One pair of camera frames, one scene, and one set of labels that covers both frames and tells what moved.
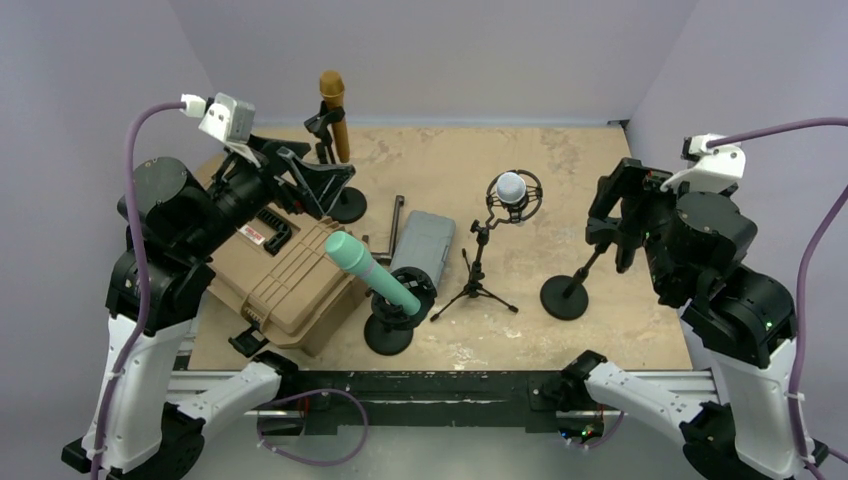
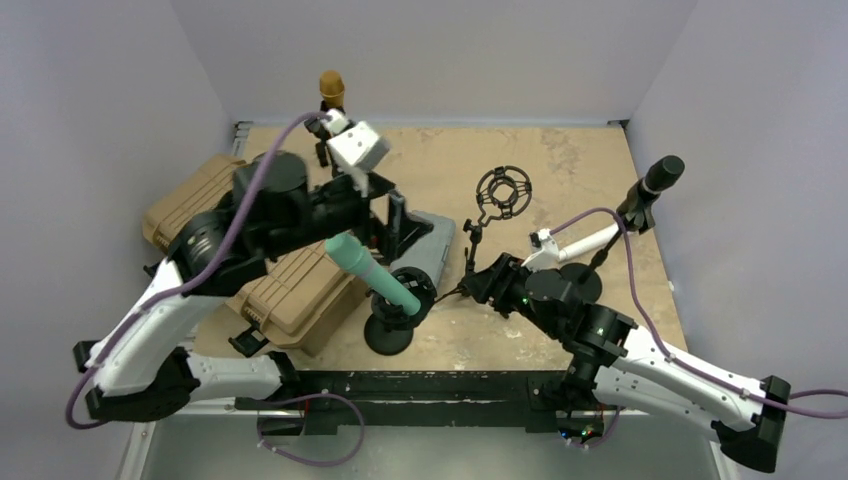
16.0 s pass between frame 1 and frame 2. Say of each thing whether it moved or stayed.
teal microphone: stayed
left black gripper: moved
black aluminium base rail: stayed
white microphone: moved
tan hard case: stayed
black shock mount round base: stayed
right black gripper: moved
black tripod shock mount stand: moved
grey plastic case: stayed
